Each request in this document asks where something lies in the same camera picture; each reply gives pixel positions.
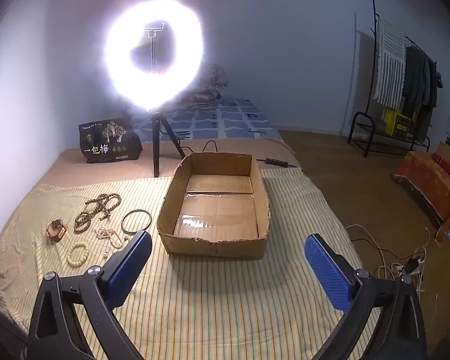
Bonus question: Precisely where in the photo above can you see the power strip with cables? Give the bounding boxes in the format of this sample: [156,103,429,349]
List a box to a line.
[345,224,436,301]

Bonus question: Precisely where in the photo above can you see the black cable with inline switch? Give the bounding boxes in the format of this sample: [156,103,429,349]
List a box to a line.
[180,140,304,171]

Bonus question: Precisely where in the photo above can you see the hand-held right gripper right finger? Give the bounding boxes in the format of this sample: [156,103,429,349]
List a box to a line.
[304,233,428,360]

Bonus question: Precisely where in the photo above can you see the black tripod stand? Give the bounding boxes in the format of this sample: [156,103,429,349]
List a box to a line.
[147,109,186,178]

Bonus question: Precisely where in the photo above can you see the tan bed sheet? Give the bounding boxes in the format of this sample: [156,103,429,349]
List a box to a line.
[49,137,308,192]

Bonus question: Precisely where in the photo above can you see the cardboard box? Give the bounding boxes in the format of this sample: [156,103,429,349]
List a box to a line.
[157,152,271,259]

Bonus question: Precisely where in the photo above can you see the cream bead bracelet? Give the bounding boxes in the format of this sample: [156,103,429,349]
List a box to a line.
[67,243,89,268]

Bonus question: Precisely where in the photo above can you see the white power strip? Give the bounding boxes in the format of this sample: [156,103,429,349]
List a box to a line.
[395,257,426,276]

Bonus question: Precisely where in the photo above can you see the white striped towel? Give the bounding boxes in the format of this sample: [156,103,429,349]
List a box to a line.
[373,17,407,109]

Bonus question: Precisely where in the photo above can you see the dark hanging clothes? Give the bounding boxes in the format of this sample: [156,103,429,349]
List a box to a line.
[402,45,444,141]

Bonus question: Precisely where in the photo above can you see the yellow crate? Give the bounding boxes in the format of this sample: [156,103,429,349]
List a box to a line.
[382,109,413,137]

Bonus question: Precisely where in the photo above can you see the brown strap wristwatch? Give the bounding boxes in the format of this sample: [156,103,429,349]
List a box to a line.
[47,219,67,241]

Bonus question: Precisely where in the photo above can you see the orange cloth covered bench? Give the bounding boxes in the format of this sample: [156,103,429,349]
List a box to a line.
[394,140,450,246]

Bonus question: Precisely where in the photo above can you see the black printed snack bag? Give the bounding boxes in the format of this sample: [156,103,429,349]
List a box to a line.
[78,119,143,164]

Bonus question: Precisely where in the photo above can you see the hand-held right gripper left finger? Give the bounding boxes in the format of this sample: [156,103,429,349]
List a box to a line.
[27,230,153,360]

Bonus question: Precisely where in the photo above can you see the white pearl necklace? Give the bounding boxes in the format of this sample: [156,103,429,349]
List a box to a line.
[96,226,127,249]

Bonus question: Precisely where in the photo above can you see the folded floral quilt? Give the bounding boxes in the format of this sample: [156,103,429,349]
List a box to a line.
[180,64,229,110]

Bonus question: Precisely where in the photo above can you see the black metal clothes rack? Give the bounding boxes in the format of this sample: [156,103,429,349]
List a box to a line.
[347,0,441,158]

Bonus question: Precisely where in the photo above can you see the blue checked bedsheet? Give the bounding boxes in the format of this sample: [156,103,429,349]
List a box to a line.
[133,95,286,143]

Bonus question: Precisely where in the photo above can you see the brown wooden bead necklace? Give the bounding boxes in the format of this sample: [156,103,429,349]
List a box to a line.
[74,192,122,233]

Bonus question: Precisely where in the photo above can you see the white ring light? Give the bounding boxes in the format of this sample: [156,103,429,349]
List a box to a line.
[103,0,205,112]

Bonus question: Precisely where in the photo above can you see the thin black bangle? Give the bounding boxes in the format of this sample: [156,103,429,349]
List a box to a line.
[121,209,152,233]

